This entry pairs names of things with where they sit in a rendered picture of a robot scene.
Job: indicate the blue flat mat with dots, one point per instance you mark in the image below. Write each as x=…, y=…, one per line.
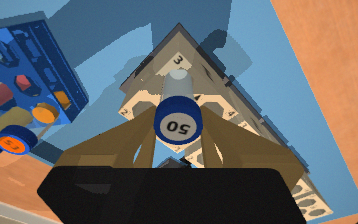
x=104, y=41

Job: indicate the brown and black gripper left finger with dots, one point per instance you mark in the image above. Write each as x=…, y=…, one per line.
x=117, y=147

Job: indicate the blue tube rack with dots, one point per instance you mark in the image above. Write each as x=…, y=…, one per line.
x=26, y=54

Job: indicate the beige bucket adapter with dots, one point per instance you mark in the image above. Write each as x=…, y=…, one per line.
x=245, y=119
x=312, y=204
x=302, y=186
x=209, y=88

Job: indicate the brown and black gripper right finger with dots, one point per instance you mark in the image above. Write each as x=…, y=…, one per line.
x=241, y=148

